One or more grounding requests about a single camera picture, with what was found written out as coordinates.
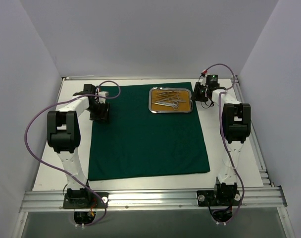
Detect right aluminium rail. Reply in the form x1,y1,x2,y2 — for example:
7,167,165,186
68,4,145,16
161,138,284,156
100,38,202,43
231,75,274,187

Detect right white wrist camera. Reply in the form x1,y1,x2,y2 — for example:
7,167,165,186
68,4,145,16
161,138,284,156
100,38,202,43
200,70,209,78

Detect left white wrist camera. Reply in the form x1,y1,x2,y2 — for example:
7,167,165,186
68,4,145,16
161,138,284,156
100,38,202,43
98,91,109,99

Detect front aluminium rail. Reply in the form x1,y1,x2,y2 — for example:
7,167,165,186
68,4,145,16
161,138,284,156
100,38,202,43
19,187,287,212

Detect silver surgical scissors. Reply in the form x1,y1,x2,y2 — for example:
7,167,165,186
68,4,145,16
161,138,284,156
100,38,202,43
153,101,179,110

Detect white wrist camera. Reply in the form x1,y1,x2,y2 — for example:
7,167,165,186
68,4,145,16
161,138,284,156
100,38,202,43
200,70,209,78
98,91,109,99

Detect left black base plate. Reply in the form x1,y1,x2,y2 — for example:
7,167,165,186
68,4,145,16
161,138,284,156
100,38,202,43
62,189,109,209

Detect silver forceps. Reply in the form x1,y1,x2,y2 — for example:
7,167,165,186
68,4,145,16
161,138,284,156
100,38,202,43
156,91,177,97

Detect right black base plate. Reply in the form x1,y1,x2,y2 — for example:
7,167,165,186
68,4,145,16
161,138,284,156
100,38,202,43
196,190,241,207

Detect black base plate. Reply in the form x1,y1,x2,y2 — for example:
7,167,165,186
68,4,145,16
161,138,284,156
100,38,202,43
196,190,241,207
62,189,109,209

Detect metal tray yellow liner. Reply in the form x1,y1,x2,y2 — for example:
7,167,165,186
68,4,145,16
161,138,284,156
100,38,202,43
149,87,193,114

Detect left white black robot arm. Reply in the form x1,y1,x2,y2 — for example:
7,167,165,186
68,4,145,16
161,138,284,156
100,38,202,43
47,84,110,208

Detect silver needle holder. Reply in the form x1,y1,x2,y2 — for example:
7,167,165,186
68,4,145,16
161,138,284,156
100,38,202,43
162,93,186,102

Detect aluminium rail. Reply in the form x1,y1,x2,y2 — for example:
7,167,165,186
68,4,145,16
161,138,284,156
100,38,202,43
62,75,237,81
19,187,287,212
231,75,274,187

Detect green surgical cloth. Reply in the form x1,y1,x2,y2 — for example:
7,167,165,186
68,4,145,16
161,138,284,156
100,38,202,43
88,85,210,181

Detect back aluminium rail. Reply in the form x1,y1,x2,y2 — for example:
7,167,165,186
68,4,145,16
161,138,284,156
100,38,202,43
62,75,237,81

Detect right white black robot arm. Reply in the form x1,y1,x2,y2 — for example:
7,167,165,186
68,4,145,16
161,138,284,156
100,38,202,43
191,73,251,205

